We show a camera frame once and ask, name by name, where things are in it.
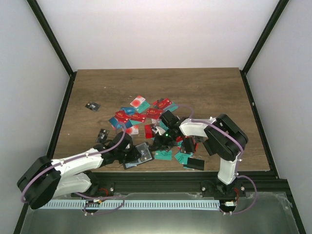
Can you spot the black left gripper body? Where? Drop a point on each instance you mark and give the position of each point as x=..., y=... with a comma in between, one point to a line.
x=123, y=157

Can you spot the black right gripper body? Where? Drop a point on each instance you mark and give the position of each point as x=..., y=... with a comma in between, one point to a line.
x=166, y=141

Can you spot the black leather card holder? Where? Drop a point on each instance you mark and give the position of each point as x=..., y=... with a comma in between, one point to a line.
x=137, y=163

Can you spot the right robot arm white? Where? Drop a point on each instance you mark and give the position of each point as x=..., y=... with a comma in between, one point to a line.
x=221, y=136

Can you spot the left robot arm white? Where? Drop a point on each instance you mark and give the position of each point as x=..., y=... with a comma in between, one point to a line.
x=49, y=178

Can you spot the teal card right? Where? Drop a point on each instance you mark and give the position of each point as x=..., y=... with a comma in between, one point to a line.
x=172, y=107

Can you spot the teal card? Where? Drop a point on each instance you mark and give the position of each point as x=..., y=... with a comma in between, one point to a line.
x=143, y=107
x=172, y=107

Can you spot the black box on cards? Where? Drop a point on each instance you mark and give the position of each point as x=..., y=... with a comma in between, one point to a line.
x=194, y=163

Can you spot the blue card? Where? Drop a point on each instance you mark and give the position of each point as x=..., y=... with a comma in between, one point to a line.
x=128, y=110

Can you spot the teal card top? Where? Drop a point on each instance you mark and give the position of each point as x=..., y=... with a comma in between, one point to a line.
x=143, y=107

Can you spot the white card red circle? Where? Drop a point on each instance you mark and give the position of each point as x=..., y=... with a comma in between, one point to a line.
x=137, y=101

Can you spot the black VIP card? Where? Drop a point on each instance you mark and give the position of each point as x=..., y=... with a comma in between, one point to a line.
x=92, y=106

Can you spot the black front rail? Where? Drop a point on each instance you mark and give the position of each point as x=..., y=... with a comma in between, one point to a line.
x=183, y=182

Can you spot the light blue slotted cable duct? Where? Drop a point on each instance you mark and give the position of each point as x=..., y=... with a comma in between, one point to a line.
x=135, y=205

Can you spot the black frame post left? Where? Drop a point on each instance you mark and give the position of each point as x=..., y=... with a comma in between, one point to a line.
x=35, y=7

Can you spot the black frame post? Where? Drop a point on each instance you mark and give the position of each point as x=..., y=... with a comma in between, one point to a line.
x=277, y=12
x=35, y=7

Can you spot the black frame post right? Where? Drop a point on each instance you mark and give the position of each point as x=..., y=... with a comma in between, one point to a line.
x=277, y=12

